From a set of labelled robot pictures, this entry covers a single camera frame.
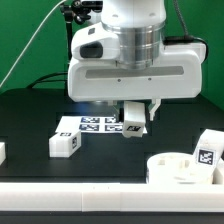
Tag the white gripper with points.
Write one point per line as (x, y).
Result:
(114, 64)

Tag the white round stool seat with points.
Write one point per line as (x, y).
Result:
(176, 168)

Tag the white right border rail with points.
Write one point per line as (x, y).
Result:
(218, 177)

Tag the white left border rail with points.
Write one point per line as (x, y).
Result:
(2, 152)

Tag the paper sheet with markers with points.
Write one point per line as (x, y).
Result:
(89, 124)

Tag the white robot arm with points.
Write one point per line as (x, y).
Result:
(133, 14)

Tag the white front border rail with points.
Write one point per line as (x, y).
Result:
(90, 197)

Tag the white border rail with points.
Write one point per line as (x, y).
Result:
(2, 152)
(218, 177)
(90, 197)

